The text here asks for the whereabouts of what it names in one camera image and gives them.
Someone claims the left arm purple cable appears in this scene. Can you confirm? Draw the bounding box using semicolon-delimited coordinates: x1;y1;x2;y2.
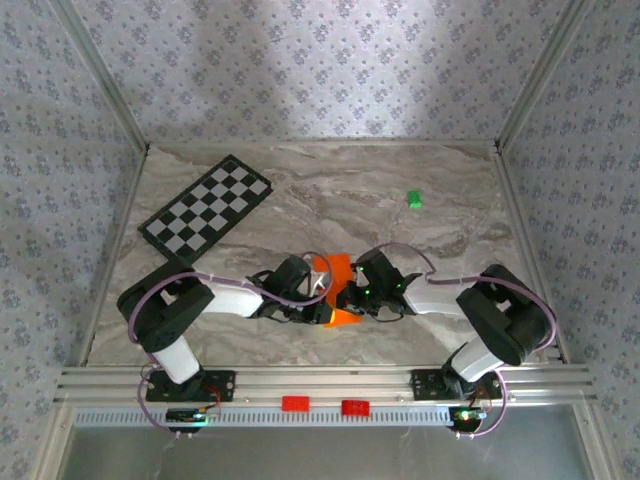
128;251;334;441

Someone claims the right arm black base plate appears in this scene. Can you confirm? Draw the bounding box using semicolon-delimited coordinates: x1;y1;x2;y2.
410;368;481;401

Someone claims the aluminium frame post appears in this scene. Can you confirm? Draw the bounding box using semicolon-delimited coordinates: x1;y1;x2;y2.
49;0;151;154
494;0;596;151

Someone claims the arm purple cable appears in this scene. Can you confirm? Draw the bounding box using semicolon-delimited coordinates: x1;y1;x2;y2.
128;251;334;441
372;242;557;441

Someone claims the white and black camera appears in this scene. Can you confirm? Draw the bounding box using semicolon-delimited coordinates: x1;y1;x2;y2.
307;267;331;297

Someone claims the thin aluminium table edge strip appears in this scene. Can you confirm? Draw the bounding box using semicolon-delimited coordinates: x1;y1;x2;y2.
147;139;499;150

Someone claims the right gripper thin black cable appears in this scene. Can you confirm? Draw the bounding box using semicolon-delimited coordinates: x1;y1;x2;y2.
372;304;407;322

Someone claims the black grey checkerboard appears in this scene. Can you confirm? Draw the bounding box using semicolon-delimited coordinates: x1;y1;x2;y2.
137;153;275;261

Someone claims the wide aluminium extrusion rail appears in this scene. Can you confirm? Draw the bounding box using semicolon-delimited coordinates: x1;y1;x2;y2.
54;365;596;404

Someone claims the aluminium table side rail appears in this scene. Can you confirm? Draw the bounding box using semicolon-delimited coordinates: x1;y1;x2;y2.
79;147;151;366
492;148;571;364

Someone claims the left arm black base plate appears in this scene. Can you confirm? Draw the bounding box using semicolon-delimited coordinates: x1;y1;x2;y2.
144;369;236;404

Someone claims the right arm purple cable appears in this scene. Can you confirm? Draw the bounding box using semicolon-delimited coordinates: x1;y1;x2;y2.
372;242;557;441

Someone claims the orange cloth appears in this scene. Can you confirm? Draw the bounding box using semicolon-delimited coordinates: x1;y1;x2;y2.
312;253;366;329

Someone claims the grey slotted cable tray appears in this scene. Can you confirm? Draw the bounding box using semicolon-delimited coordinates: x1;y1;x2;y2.
74;405;461;429

